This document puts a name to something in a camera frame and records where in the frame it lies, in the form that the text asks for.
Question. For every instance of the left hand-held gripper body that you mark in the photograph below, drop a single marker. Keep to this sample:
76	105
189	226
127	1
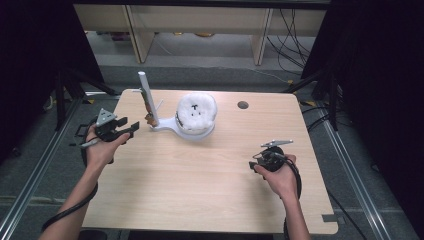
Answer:
106	128

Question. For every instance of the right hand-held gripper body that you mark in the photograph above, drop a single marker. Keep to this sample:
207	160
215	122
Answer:
271	159

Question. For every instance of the white pole stand with tray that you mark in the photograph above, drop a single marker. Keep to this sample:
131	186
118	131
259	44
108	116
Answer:
150	100

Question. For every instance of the shiny scalloped bowl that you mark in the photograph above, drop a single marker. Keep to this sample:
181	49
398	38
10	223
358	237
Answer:
193	131

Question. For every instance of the person's right hand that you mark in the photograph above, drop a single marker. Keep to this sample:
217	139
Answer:
281	180

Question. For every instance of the person's left hand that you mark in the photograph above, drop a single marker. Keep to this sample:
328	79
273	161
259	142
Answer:
101	151

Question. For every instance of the black metal stand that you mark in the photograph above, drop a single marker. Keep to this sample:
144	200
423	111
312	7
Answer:
328	96
66	96

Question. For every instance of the round grey table grommet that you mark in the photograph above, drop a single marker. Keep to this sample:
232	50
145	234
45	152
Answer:
243	105

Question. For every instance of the black curtain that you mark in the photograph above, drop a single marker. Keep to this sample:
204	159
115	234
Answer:
383	83
36	60

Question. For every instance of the beige wooden shelf unit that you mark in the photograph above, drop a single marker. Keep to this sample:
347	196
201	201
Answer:
200	20

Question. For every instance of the aluminium floor rail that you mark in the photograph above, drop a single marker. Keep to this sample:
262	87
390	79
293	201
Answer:
353	173
36	170

